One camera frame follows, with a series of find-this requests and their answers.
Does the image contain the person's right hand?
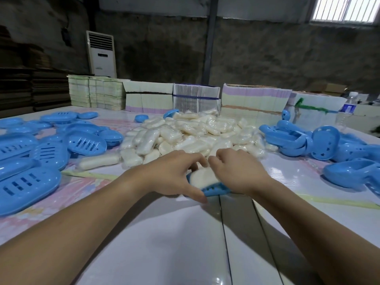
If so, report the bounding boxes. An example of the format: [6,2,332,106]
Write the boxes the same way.
[207,149,271,196]

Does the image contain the person's left hand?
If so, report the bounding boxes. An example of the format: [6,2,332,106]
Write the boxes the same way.
[130,150,208,204]

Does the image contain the blue slotted plastic base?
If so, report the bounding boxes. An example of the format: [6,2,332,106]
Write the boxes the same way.
[185,172,232,197]

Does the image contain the white soap bar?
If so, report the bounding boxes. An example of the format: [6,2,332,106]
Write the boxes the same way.
[189,166,222,189]

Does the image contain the pile of white soaps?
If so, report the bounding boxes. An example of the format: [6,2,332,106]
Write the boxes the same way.
[78,109,278,171]

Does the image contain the pile of blue plastic lids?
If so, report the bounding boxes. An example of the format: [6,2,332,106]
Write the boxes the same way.
[258,119,380,195]

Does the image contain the pile of blue slotted lids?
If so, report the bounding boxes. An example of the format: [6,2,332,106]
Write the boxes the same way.
[0,112,124,217]

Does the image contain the person's right forearm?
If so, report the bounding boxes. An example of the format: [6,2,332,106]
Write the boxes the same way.
[252,180,380,285]

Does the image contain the person's left forearm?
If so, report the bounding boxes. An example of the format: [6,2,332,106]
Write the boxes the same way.
[0,175,149,285]

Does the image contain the white carton stack, pink stripe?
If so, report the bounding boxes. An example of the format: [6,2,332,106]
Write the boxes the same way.
[221,83,293,119]

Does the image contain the row of stacked flat cartons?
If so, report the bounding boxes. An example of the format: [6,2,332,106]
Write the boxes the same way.
[123,81,174,114]

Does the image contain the silver sheet bundle, blue band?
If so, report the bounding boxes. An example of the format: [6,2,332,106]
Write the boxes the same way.
[173,83,222,114]

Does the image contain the white sheet stack, green mark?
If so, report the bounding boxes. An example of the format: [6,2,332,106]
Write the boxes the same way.
[288,91,348,125]

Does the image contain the stack of greenish paper sheets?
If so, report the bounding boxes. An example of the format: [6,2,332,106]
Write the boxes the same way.
[67,74,128,111]

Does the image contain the brown cardboard box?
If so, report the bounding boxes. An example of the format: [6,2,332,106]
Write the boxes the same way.
[308,82,348,97]

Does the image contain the clear water bottle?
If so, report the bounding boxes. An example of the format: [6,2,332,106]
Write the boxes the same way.
[337,91,359,131]

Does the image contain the dark metal pillar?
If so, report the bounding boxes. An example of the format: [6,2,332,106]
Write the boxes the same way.
[201,0,219,86]
[84,0,97,32]

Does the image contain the white standing air conditioner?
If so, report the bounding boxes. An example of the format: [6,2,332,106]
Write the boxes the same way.
[86,30,117,78]

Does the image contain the white workshop machine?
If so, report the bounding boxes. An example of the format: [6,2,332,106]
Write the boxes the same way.
[353,97,380,134]

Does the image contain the stacks of brown cardboard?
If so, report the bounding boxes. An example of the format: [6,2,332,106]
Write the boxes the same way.
[0,25,89,119]

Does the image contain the barred window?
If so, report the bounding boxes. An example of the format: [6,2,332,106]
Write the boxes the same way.
[310,0,380,25]

